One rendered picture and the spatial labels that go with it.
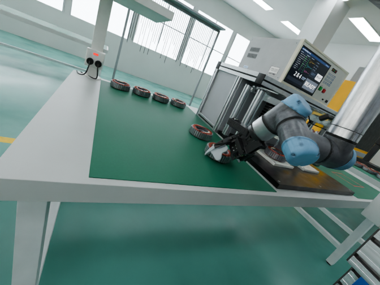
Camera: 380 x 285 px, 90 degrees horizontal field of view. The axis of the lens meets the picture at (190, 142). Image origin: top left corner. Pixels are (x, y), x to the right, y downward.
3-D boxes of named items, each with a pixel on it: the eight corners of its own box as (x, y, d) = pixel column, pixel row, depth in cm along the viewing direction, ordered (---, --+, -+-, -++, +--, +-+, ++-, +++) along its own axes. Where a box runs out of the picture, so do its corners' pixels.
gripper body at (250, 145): (229, 161, 65) (257, 144, 57) (223, 139, 69) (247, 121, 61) (244, 162, 69) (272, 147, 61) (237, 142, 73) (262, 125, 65)
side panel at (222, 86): (217, 133, 110) (244, 78, 99) (214, 132, 109) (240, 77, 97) (199, 115, 133) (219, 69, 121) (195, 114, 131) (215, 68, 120)
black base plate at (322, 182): (352, 195, 102) (355, 192, 101) (276, 189, 71) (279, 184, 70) (285, 150, 140) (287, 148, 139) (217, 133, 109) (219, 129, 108)
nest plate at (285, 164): (292, 169, 95) (294, 167, 95) (273, 165, 88) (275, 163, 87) (271, 153, 107) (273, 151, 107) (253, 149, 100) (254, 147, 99)
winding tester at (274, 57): (326, 107, 112) (349, 73, 105) (280, 82, 92) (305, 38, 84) (279, 90, 144) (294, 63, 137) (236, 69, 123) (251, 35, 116)
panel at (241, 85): (288, 148, 139) (312, 111, 129) (217, 129, 107) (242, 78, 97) (287, 147, 140) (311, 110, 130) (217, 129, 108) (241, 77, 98)
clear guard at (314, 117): (341, 136, 81) (350, 124, 79) (310, 124, 70) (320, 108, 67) (284, 110, 107) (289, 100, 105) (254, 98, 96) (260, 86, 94)
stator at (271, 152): (288, 163, 96) (292, 157, 95) (276, 162, 90) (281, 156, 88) (271, 151, 104) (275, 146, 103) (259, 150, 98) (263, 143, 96)
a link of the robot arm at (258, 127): (258, 112, 58) (273, 117, 63) (246, 121, 61) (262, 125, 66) (267, 133, 55) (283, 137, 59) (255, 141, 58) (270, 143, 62)
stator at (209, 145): (234, 165, 75) (238, 157, 74) (214, 163, 69) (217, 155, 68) (219, 150, 84) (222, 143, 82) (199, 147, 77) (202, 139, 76)
